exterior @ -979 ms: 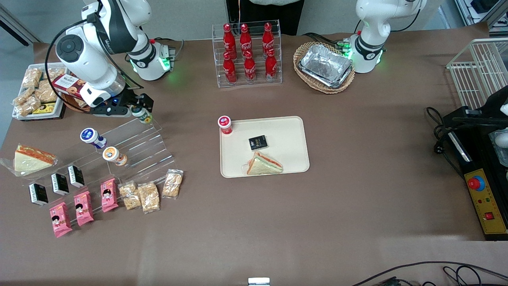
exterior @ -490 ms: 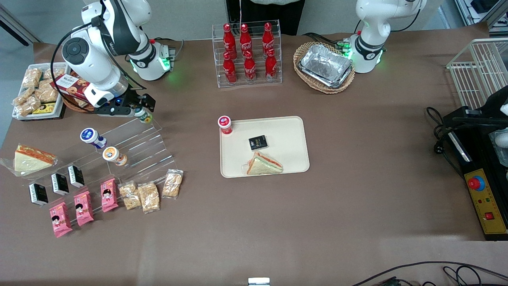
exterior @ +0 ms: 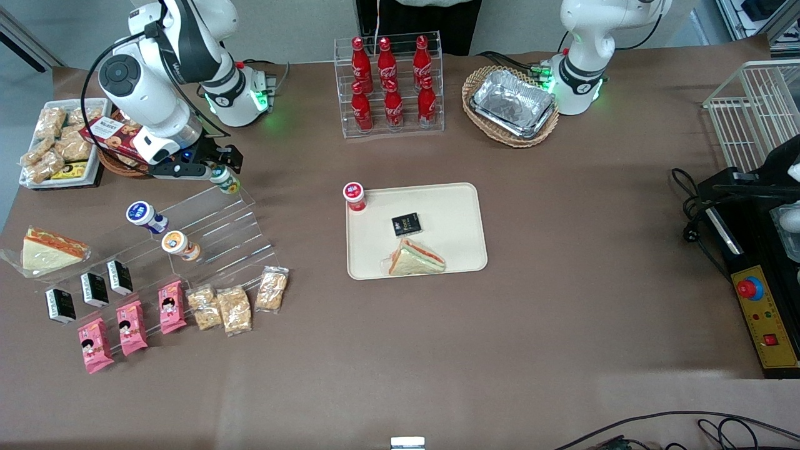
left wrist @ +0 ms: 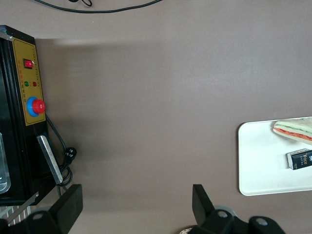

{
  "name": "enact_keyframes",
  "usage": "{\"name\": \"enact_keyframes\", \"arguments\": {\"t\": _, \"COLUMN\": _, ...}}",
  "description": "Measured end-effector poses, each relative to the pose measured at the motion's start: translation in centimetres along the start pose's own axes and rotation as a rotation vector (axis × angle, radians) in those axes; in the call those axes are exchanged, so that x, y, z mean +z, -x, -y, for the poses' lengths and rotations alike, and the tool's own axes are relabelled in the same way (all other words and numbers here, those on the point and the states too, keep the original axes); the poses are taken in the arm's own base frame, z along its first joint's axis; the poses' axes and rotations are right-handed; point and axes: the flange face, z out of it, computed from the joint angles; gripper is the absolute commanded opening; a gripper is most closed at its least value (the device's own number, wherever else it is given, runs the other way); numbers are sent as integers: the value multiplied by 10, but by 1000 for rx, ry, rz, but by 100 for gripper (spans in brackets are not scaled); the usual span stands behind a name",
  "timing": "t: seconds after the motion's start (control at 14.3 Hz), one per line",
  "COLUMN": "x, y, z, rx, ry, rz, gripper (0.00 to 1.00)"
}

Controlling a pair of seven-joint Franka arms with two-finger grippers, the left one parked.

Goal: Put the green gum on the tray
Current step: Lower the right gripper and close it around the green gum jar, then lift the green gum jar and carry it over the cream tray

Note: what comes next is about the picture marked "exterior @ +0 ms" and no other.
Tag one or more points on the metal shelf rack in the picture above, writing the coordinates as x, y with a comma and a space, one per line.
759, 15

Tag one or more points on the orange lid gum bottle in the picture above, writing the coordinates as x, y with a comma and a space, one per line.
177, 244

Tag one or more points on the red emergency stop button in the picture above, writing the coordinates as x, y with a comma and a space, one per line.
749, 288

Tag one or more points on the black yellow control box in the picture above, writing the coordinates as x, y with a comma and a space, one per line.
759, 262

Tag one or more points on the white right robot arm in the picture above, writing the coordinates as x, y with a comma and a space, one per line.
150, 81

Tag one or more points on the wrapped granola bar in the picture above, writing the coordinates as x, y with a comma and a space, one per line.
234, 310
205, 309
272, 289

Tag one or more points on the brown wicker basket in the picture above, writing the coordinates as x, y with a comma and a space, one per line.
119, 167

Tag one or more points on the white rectangular dish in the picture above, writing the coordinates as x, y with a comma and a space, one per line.
94, 164

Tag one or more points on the light wicker basket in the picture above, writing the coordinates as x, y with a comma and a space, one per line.
478, 78

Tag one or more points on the clear acrylic bottle rack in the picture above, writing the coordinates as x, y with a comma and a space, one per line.
406, 132

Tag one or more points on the yellow snack packet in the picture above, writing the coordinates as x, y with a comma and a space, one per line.
72, 170

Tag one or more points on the green lid gum bottle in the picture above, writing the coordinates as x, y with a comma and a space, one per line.
229, 184

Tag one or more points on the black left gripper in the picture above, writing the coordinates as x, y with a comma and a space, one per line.
774, 167

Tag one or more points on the person in black clothing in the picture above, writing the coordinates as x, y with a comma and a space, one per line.
425, 28

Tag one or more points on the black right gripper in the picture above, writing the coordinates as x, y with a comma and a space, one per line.
211, 152

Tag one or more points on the stacked aluminium foil trays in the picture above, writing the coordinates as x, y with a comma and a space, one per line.
512, 103

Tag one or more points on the black square snack packet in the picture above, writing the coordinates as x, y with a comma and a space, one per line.
406, 225

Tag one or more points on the red cola bottle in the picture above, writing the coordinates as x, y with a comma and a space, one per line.
361, 112
393, 111
360, 65
387, 65
422, 62
427, 107

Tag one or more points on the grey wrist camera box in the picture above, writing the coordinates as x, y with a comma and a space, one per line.
156, 149

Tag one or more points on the red cookie box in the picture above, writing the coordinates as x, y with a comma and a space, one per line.
109, 136

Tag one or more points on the wrapped triangle sandwich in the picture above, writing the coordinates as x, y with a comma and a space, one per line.
47, 253
415, 259

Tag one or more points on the dark metal frame bar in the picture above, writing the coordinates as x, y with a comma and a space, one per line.
22, 40

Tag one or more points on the blue lid gum bottle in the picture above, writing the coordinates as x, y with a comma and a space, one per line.
142, 214

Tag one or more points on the beige plastic tray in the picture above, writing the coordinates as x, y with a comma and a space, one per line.
450, 212

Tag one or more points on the black white small box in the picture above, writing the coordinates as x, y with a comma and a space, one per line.
120, 277
60, 306
95, 290

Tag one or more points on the pink cartoon snack packet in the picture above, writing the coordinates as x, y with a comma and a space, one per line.
132, 328
95, 345
172, 307

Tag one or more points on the clear acrylic tiered stand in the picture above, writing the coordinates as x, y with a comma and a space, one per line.
219, 231

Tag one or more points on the red lid gum bottle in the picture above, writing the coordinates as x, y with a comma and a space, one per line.
354, 194

